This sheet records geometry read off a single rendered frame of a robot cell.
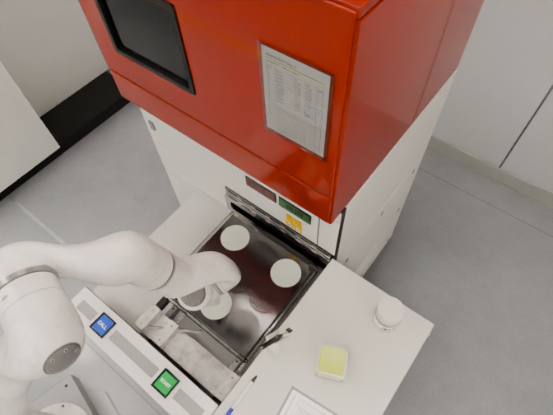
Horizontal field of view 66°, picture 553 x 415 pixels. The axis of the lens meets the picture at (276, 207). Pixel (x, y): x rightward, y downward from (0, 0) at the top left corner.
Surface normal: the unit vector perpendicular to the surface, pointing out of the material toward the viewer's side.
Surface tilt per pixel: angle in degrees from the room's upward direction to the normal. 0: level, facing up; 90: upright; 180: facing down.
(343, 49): 90
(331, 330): 0
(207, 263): 29
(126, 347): 0
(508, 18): 90
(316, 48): 90
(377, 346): 0
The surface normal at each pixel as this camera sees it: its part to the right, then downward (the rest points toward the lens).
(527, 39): -0.61, 0.68
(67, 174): -0.04, -0.54
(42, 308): 0.34, -0.66
